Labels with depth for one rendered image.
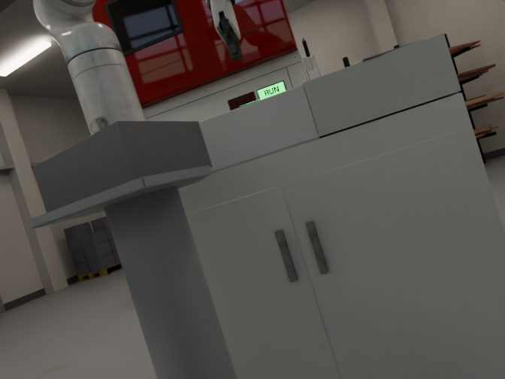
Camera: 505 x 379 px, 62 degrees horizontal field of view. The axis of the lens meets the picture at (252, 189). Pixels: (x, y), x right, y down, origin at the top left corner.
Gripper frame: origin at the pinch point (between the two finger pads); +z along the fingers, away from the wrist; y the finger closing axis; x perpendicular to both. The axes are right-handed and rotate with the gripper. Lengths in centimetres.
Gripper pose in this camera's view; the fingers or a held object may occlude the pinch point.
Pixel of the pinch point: (234, 51)
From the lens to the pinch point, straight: 120.0
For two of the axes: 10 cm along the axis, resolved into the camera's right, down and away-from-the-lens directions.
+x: 9.3, -2.9, -2.1
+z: 2.5, 9.5, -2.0
